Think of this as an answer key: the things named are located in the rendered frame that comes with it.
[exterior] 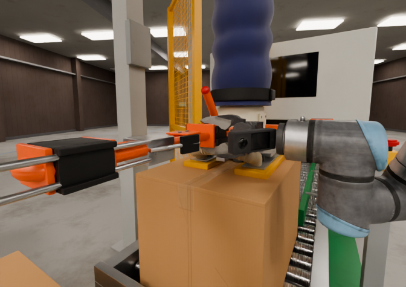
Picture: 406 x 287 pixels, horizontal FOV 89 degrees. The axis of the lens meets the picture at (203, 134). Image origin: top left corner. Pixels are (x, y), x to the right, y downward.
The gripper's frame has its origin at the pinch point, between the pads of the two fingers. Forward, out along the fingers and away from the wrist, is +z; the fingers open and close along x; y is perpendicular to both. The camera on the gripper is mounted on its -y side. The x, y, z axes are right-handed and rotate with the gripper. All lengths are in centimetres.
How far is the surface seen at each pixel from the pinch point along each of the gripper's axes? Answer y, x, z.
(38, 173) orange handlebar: -37.2, -0.2, -2.6
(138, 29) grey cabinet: 64, 64, 92
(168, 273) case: -3.9, -41.0, 9.3
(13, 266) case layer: -21, -53, 73
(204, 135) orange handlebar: -4.2, 0.5, -2.9
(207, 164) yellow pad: 11.1, -11.0, 4.9
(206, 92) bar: 0.6, 11.0, -0.6
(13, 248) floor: 10, -108, 190
